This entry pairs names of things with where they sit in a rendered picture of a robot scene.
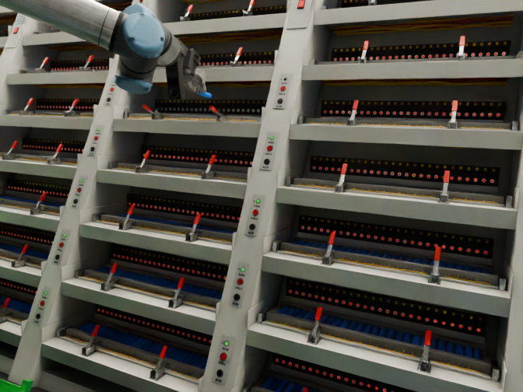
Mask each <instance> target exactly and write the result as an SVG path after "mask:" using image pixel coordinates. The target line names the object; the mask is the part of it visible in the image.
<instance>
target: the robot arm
mask: <svg viewBox="0 0 523 392"><path fill-rule="evenodd" d="M0 6H2V7H5V8H7V9H10V10H12V11H14V12H18V13H19V14H22V15H24V16H27V17H30V18H31V19H35V20H36V21H39V22H41V23H44V24H47V25H49V26H52V27H54V28H56V29H58V30H61V31H64V32H66V33H69V34H71V35H73V36H75V37H78V38H81V39H83V40H86V41H89V42H90V43H93V44H96V45H98V46H100V47H103V48H106V49H107V50H108V51H110V52H113V53H115V54H118V55H119V58H118V66H117V70H116V74H114V76H115V79H114V82H115V84H116V85H117V86H118V87H119V88H121V89H123V90H125V91H128V92H130V93H138V94H144V93H148V92H149V91H150V89H151V86H152V80H153V74H154V72H155V69H156V66H157V64H158V65H165V68H166V75H167V88H168V96H169V100H184V99H185V94H184V88H185V89H188V90H190V91H192V92H194V93H197V91H198V90H200V93H205V91H206V87H205V72H204V71H202V72H201V73H200V74H198V73H197V72H195V70H196V67H197V63H198V64H199V63H200V60H201V58H200V57H199V55H198V54H197V53H196V52H195V51H194V50H193V48H192V49H188V48H186V47H185V45H184V44H183V43H182V42H181V41H180V40H179V39H178V37H175V36H174V35H173V34H172V33H171V32H170V31H169V30H168V29H167V28H166V27H165V26H164V25H163V24H162V23H161V22H160V21H159V20H158V19H157V18H156V16H155V15H154V14H153V12H152V11H151V10H149V9H148V8H147V7H146V6H145V5H143V4H134V5H130V6H129V7H127V8H126V9H125V10H124V11H123V12H121V11H116V10H114V9H111V8H109V7H107V6H105V5H102V4H100V3H99V2H95V1H94V0H0ZM195 54H196V55H197V56H198V58H196V57H195ZM195 86H196V87H197V88H196V87H195Z"/></svg>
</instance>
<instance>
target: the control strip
mask: <svg viewBox="0 0 523 392"><path fill-rule="evenodd" d="M312 2H313V0H293V2H292V6H291V10H290V16H289V19H288V23H287V27H286V29H287V30H288V29H299V28H307V24H308V20H309V16H310V12H311V6H312ZM26 19H27V16H24V15H22V14H18V16H17V18H16V21H15V24H14V26H13V28H12V32H11V33H10V36H9V39H8V41H7V44H6V46H5V48H14V47H16V45H17V43H18V40H19V37H20V34H21V33H22V24H24V25H25V22H26Z"/></svg>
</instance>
